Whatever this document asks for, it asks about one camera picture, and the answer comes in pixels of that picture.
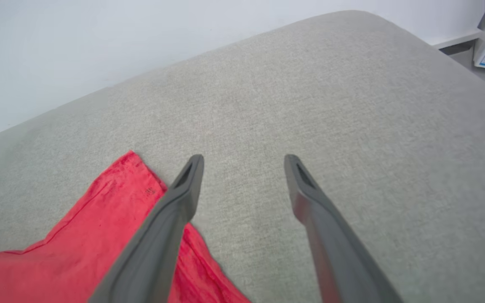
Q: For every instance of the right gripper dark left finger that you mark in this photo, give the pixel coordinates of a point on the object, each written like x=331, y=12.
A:
x=158, y=244

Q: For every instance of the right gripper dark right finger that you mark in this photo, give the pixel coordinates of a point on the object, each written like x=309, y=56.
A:
x=335, y=244

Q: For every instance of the red and white garment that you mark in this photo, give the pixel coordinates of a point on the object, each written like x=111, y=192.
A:
x=78, y=252

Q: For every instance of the grey fabric sofa cushion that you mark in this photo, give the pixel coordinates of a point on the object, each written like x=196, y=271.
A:
x=352, y=126

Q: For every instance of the white wall ledge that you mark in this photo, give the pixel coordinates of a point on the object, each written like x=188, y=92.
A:
x=457, y=38

